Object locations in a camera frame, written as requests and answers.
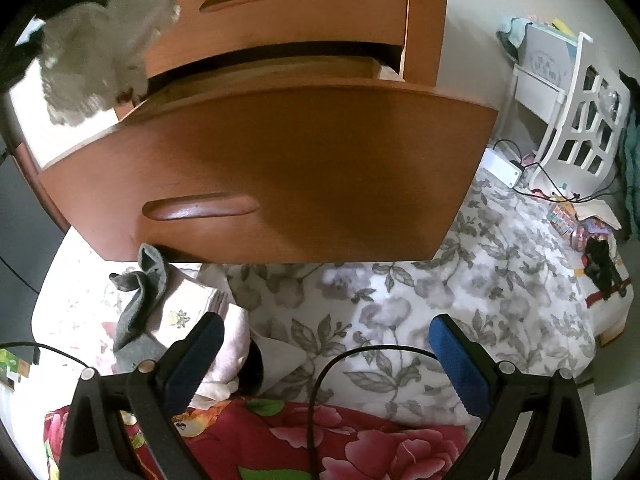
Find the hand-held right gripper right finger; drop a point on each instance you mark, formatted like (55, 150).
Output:
(462, 375)

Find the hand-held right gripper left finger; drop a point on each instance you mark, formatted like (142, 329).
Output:
(192, 370)

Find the pale pink underwear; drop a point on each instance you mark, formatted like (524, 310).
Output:
(232, 350)

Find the white plastic-wrapped bundle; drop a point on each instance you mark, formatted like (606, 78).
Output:
(100, 60)

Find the white flower embroidered underwear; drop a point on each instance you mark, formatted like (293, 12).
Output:
(195, 300)

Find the grey green underwear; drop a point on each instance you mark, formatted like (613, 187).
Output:
(145, 300)

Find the white printed underwear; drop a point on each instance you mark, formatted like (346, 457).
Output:
(280, 355)

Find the white grey floral blanket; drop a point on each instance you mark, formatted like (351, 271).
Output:
(400, 310)

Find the red floral blanket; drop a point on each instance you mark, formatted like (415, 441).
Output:
(300, 445)

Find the white red striped towel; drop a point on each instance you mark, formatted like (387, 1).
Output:
(617, 320)

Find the green white box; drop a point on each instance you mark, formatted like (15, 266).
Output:
(12, 365)

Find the bag of colourful trinkets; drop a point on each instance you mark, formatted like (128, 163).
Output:
(590, 232)

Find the dark grey cabinet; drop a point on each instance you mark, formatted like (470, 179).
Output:
(25, 250)

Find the white power strip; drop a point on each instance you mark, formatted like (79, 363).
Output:
(502, 167)

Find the cream cloth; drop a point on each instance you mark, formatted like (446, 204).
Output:
(602, 212)

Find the teal jacket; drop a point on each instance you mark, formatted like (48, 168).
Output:
(631, 175)

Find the white lattice rack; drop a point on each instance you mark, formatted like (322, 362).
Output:
(575, 90)

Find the white storage shelf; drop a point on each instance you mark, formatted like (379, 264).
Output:
(545, 55)

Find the black garment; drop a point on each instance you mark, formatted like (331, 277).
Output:
(629, 87)

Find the teal towel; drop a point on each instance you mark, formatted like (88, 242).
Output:
(512, 35)

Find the yellow green foam item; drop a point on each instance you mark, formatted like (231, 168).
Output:
(562, 27)

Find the curved wooden bed frame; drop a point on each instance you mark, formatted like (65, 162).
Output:
(30, 180)

